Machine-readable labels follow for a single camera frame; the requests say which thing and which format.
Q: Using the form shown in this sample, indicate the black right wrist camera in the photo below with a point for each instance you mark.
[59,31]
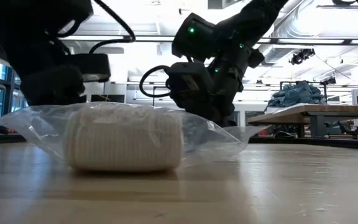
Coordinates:
[188,81]

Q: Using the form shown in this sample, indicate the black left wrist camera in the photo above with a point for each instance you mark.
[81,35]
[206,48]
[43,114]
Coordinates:
[92,67]

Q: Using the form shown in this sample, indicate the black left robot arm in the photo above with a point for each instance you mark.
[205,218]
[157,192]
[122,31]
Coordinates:
[36,12]

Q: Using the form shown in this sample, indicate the black ceiling camera rig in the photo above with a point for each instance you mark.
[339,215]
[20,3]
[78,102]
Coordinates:
[301,56]

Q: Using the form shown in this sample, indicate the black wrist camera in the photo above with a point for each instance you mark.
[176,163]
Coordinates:
[92,67]
[188,81]

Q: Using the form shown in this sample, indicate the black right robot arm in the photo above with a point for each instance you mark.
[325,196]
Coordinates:
[244,18]

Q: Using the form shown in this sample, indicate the wooden work table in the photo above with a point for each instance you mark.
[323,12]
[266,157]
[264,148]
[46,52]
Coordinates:
[306,109]

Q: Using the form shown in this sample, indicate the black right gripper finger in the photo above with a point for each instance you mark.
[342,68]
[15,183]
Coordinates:
[216,107]

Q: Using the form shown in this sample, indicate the silver round ceiling duct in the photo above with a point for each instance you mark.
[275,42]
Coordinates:
[291,28]

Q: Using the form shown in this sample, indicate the black monitor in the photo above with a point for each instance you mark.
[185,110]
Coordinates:
[107,98]

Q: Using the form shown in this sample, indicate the clear plastic bag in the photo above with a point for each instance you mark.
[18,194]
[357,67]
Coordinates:
[207,137]

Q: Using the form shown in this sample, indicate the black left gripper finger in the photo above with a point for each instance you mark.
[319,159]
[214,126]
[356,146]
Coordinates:
[51,87]

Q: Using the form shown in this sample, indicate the blue cloth pile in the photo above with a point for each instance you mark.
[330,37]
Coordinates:
[297,95]

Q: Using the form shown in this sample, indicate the ceiling light rail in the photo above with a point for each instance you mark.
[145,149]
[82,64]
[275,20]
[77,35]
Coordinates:
[306,40]

